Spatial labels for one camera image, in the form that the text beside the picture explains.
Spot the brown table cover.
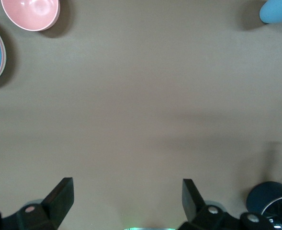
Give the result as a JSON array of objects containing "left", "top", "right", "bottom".
[{"left": 0, "top": 0, "right": 282, "bottom": 230}]

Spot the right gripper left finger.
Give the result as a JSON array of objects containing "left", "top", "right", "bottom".
[{"left": 0, "top": 177, "right": 75, "bottom": 230}]

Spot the pink deep bowl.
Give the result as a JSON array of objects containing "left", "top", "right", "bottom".
[{"left": 0, "top": 0, "right": 61, "bottom": 32}]

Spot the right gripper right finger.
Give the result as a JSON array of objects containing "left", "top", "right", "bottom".
[{"left": 178, "top": 178, "right": 271, "bottom": 230}]

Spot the blue plastic cup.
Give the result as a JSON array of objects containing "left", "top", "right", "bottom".
[{"left": 259, "top": 0, "right": 282, "bottom": 24}]

